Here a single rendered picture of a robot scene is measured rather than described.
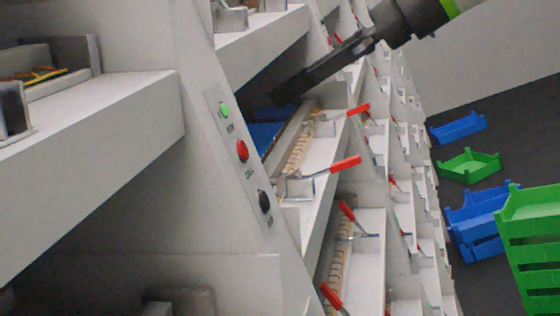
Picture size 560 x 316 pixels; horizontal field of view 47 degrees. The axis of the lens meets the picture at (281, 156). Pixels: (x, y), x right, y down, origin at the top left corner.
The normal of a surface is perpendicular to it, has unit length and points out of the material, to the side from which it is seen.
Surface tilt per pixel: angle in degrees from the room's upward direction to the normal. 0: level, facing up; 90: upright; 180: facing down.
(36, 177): 108
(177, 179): 90
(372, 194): 90
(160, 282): 90
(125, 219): 90
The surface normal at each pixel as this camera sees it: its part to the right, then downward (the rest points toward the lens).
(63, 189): 0.98, -0.03
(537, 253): -0.50, 0.39
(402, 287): -0.16, 0.29
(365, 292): -0.07, -0.96
